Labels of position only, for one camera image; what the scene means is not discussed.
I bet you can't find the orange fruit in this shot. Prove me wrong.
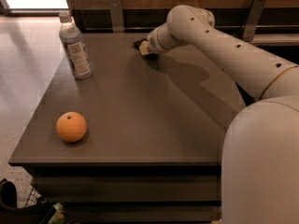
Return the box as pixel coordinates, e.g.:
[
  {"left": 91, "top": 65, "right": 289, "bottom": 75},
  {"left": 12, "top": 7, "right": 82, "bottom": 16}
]
[{"left": 56, "top": 112, "right": 87, "bottom": 143}]

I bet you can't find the upper grey drawer front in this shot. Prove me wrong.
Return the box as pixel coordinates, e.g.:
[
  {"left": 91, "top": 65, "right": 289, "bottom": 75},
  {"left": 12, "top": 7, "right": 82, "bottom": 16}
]
[{"left": 32, "top": 176, "right": 221, "bottom": 203}]

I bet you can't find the grey drawer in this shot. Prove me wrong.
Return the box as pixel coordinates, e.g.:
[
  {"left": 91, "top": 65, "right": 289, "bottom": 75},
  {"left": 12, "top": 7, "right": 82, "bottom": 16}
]
[
  {"left": 66, "top": 205, "right": 221, "bottom": 223},
  {"left": 32, "top": 176, "right": 221, "bottom": 203}
]

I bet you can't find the clear plastic water bottle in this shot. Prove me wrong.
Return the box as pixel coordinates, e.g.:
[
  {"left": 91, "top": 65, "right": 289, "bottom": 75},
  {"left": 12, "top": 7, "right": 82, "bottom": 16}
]
[{"left": 59, "top": 11, "right": 93, "bottom": 79}]

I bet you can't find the metal bracket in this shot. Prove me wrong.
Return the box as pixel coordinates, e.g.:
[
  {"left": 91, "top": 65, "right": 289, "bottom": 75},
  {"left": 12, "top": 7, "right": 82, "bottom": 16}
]
[
  {"left": 108, "top": 0, "right": 124, "bottom": 33},
  {"left": 241, "top": 0, "right": 267, "bottom": 42}
]

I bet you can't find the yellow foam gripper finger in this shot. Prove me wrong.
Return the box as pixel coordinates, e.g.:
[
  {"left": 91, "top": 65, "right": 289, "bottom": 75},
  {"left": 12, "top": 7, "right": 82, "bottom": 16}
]
[{"left": 139, "top": 40, "right": 150, "bottom": 56}]

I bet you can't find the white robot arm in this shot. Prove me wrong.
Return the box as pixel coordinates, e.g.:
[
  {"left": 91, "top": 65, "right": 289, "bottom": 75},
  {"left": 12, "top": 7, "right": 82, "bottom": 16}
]
[{"left": 139, "top": 5, "right": 299, "bottom": 224}]

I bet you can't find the left metal bracket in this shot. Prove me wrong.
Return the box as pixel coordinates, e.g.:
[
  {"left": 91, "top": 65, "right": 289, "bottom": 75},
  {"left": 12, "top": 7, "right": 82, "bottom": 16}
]
[{"left": 108, "top": 0, "right": 124, "bottom": 33}]

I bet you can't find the lower grey drawer front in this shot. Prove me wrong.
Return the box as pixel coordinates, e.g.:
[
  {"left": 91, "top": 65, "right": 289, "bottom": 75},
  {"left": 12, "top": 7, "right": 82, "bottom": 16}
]
[{"left": 66, "top": 205, "right": 221, "bottom": 223}]

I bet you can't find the black rxbar chocolate bar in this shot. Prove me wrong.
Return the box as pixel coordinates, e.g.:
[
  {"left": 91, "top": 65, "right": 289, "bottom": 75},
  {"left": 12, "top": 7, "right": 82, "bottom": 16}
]
[{"left": 134, "top": 39, "right": 158, "bottom": 60}]

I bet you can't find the green snack packet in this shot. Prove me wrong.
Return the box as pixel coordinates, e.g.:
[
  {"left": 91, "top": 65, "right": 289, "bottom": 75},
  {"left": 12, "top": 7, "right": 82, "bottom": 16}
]
[{"left": 48, "top": 203, "right": 67, "bottom": 224}]

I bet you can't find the right metal bracket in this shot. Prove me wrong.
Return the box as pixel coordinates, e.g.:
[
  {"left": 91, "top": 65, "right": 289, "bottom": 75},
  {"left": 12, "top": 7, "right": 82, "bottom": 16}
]
[{"left": 241, "top": 0, "right": 267, "bottom": 42}]

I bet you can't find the black bag with basket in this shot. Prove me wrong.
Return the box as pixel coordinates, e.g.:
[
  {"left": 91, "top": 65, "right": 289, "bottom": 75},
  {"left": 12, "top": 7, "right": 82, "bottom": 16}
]
[{"left": 0, "top": 177, "right": 55, "bottom": 224}]

